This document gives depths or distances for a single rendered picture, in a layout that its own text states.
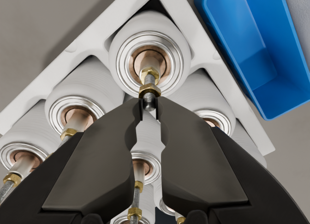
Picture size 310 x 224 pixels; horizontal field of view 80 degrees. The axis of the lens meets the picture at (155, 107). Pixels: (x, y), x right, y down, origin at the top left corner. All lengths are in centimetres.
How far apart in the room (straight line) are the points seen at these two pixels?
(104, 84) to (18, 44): 33
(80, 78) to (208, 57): 18
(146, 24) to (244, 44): 34
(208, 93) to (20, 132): 27
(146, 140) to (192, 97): 10
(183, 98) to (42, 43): 38
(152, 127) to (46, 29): 33
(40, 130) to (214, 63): 28
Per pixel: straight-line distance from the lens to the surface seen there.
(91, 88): 24
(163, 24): 21
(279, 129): 70
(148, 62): 19
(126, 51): 21
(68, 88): 25
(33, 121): 34
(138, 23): 21
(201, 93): 26
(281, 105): 50
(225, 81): 32
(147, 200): 43
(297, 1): 42
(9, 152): 35
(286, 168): 85
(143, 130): 30
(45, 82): 34
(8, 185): 32
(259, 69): 55
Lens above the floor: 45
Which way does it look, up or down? 59 degrees down
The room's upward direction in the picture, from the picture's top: 178 degrees clockwise
